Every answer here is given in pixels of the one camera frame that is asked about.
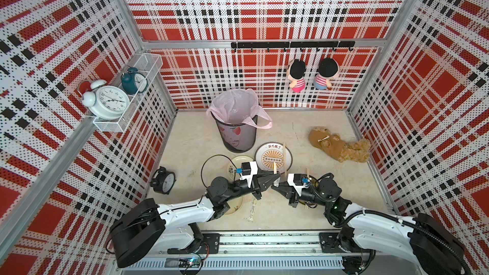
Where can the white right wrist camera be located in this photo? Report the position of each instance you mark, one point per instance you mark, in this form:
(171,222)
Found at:
(299,182)

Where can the black mesh waste bin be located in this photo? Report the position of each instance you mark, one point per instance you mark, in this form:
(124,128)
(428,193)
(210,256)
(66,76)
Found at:
(237,138)

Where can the white plate with teal rim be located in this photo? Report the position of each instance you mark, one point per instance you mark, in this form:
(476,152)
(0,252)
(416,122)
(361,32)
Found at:
(269,153)

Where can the brown teddy bear plush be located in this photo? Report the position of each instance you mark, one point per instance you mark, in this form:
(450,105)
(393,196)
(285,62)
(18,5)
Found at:
(338,149)

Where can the blue striped hanging doll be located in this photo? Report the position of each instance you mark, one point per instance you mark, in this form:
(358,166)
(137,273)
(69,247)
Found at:
(328,70)

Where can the black wall hook rail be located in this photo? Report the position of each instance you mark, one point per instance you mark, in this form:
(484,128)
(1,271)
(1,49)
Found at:
(287,45)

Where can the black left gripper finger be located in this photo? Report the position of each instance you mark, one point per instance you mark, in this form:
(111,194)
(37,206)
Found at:
(257,193)
(267,180)

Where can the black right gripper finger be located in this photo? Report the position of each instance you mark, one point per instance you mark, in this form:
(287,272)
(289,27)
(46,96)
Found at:
(284,190)
(294,200)

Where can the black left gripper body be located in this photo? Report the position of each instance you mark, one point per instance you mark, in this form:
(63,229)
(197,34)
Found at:
(244,190)

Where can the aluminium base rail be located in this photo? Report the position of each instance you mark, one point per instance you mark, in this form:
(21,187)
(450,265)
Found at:
(271,250)

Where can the teal alarm clock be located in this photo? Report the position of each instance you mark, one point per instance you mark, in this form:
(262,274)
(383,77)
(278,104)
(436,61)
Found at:
(133,82)

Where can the black alarm clock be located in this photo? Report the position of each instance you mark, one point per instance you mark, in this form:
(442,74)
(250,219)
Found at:
(163,181)

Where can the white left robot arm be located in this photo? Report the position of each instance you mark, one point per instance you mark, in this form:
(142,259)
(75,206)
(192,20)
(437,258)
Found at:
(150,228)

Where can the wrapped disposable chopsticks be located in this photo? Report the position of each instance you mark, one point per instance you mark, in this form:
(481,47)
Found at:
(252,210)

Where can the white wire wall shelf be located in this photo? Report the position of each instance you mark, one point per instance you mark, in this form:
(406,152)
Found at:
(141,105)

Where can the cream plate with flower print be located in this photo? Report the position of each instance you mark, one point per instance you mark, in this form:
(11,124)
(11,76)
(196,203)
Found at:
(235,164)

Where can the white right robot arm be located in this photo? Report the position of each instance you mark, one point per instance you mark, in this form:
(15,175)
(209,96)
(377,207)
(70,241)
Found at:
(420,240)

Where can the white twin-bell alarm clock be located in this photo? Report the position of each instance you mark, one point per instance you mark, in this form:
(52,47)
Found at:
(105,101)

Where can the yellow patterned plate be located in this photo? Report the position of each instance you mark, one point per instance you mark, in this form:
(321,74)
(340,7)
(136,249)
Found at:
(312,181)

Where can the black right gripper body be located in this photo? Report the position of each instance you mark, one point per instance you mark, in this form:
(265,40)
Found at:
(311,197)

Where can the pink striped hanging doll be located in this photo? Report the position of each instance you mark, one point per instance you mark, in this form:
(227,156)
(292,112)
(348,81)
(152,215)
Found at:
(295,75)

